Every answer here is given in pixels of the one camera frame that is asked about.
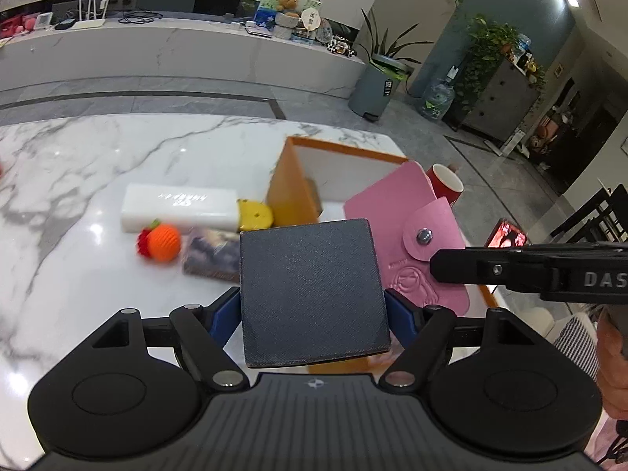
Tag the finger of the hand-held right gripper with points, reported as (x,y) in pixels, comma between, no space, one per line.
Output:
(471,267)

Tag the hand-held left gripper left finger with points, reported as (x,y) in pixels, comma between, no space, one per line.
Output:
(226,311)

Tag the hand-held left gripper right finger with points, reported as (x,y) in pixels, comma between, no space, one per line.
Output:
(400,311)

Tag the illustrated card pack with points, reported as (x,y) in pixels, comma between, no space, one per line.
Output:
(211,257)

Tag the dark grey square box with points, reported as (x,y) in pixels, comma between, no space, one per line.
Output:
(311,294)

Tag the orange crochet fruit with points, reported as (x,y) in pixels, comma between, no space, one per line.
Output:
(162,243)

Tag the pink card wallet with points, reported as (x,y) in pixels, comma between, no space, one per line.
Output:
(387,216)

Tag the yellow plastic toy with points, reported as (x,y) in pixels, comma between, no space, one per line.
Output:
(255,215)

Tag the white glasses case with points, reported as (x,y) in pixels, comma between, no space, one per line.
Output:
(179,208)

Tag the orange cardboard box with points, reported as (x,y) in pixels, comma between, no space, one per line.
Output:
(289,191)

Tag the person's right hand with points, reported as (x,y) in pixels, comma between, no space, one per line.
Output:
(613,373)

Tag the smartphone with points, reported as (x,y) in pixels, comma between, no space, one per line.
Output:
(505,235)

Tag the black chairs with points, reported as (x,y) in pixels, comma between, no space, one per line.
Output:
(596,216)

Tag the striped cloth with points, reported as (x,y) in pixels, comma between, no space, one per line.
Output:
(574,343)

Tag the red mug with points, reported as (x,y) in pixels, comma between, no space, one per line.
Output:
(441,181)

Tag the pink clothing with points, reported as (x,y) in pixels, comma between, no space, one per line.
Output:
(601,439)

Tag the grey drawer cabinet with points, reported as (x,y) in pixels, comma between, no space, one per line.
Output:
(505,103)

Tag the clear water jug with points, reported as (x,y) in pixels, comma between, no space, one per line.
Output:
(435,103)

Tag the grey trash bin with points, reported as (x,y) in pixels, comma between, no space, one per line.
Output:
(373,91)

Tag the green ivy plant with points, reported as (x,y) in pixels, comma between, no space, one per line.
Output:
(483,49)

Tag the long-leaf potted plant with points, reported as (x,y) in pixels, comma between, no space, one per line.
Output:
(380,39)

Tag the black and white block toy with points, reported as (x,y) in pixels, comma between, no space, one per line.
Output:
(341,46)

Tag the white marble tv console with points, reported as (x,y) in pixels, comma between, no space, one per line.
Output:
(171,54)

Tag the grey knitted pot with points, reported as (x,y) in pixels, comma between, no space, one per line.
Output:
(284,24)

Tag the round paper fan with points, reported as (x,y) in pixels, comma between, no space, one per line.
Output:
(311,17)

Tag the green illustrated tissue box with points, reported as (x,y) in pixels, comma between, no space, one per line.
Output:
(267,7)

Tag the brown teddy bear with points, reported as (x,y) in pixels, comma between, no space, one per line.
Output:
(289,2)

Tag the white router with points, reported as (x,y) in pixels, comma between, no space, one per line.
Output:
(91,23)

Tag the pink toys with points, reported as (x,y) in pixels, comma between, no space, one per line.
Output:
(14,25)

